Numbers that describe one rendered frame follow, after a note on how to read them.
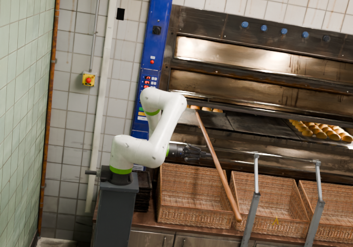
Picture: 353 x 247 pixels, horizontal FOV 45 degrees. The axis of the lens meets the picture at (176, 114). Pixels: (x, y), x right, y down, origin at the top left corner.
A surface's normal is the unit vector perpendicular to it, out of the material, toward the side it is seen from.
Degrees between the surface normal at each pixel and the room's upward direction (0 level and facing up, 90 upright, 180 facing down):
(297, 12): 90
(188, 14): 90
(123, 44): 90
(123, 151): 88
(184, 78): 70
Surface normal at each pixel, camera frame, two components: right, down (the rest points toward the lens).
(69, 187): 0.07, 0.31
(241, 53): 0.11, -0.03
